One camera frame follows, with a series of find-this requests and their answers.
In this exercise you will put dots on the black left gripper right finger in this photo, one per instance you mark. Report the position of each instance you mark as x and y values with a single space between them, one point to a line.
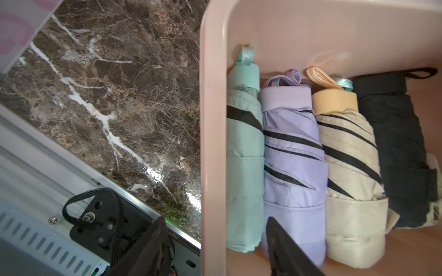
286 257

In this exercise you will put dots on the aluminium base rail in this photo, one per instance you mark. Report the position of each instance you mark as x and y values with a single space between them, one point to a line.
38 176

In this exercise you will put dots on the pink plastic storage box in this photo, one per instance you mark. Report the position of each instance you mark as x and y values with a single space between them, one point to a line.
346 38

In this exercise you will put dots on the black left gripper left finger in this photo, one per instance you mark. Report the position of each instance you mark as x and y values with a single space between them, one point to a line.
150 256

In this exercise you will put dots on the lavender purple umbrella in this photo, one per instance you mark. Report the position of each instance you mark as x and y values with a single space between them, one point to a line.
295 170

